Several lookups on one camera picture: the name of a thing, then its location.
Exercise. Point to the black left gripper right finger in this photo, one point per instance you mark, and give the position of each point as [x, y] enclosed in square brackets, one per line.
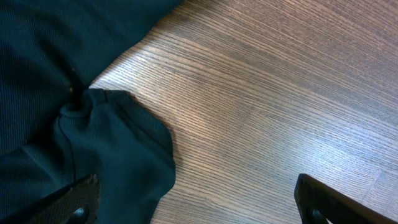
[319, 203]

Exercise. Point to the black garment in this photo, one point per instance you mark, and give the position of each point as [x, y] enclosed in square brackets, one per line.
[56, 128]

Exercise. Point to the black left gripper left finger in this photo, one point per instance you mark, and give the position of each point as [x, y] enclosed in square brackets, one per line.
[76, 203]

